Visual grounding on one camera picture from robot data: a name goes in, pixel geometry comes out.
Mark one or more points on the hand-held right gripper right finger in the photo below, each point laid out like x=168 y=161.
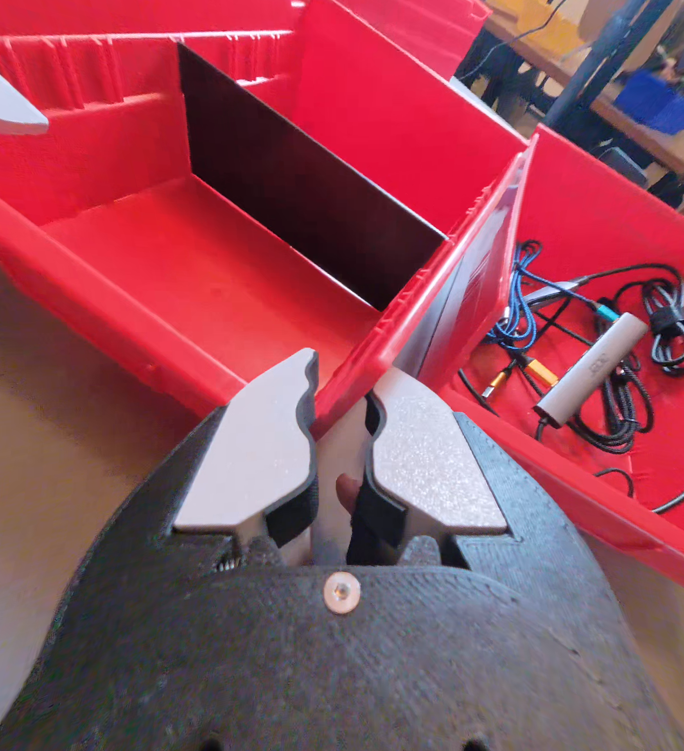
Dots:
x=435 y=463

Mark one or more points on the person's right hand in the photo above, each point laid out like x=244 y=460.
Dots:
x=349 y=490

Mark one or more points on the black metal pole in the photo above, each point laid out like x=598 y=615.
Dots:
x=600 y=64

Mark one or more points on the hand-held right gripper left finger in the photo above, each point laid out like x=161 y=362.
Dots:
x=248 y=457

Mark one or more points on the grey usb hub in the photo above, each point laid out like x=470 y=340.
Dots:
x=594 y=367

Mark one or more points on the black bin divider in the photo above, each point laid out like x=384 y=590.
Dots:
x=295 y=176

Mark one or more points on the large red plastic bin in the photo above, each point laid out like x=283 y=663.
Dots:
x=201 y=281

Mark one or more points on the blue box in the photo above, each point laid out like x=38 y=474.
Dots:
x=652 y=102

